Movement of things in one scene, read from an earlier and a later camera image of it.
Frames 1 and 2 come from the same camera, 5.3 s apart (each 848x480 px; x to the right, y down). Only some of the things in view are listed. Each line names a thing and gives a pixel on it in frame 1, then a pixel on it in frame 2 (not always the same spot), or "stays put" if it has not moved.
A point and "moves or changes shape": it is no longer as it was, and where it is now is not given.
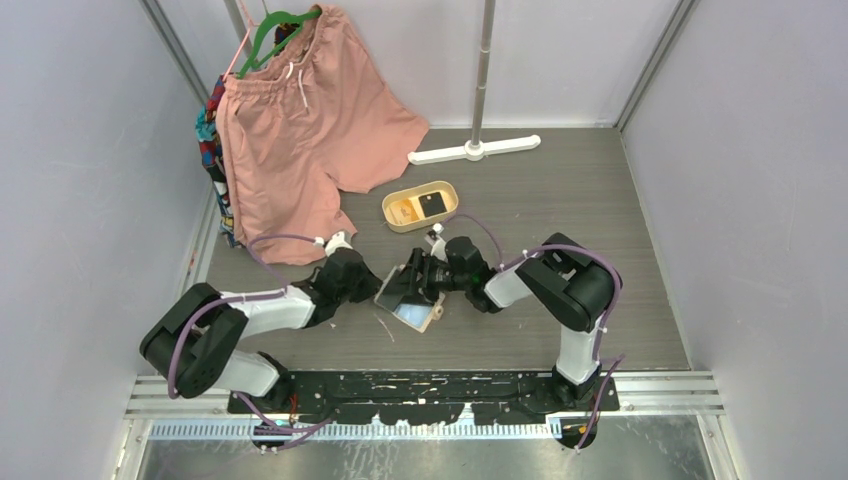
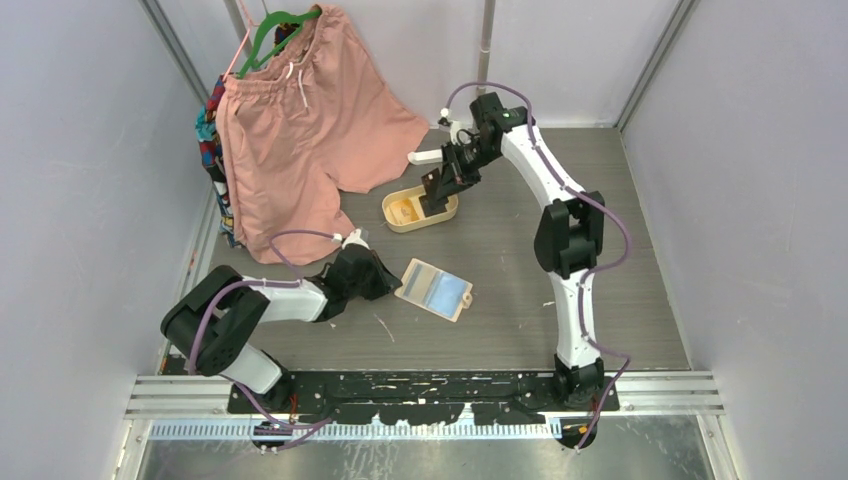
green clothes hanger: [272, 19] stays put
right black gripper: [416, 265] to [459, 177]
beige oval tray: [418, 208] stays put
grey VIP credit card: [393, 290] to [433, 201]
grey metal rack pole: [489, 8] stays put
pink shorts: [315, 118] stays put
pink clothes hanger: [243, 41] stays put
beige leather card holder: [396, 297] moves or changes shape
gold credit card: [403, 211] stays put
